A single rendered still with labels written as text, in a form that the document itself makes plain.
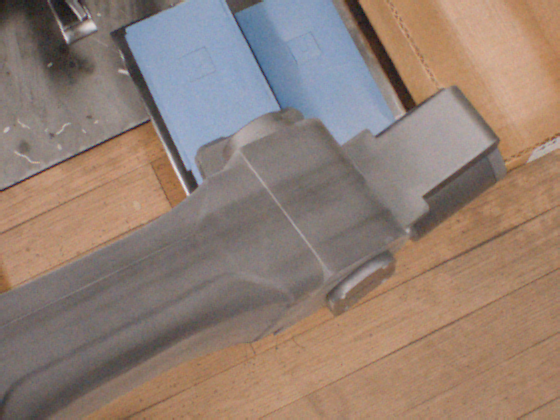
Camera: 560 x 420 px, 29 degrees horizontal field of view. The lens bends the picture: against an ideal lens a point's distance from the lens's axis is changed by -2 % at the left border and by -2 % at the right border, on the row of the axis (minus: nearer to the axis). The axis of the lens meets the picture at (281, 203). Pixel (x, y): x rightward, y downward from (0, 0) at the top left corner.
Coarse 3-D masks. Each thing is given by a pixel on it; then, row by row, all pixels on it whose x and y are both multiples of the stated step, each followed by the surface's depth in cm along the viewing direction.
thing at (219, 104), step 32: (192, 0) 79; (128, 32) 78; (160, 32) 78; (192, 32) 78; (224, 32) 78; (160, 64) 77; (224, 64) 77; (160, 96) 77; (192, 96) 77; (224, 96) 77; (256, 96) 77; (192, 128) 76; (224, 128) 76; (192, 160) 75
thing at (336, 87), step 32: (288, 0) 83; (320, 0) 83; (256, 32) 82; (288, 32) 82; (320, 32) 82; (288, 64) 82; (320, 64) 81; (352, 64) 81; (288, 96) 81; (320, 96) 81; (352, 96) 81; (352, 128) 80; (384, 128) 80
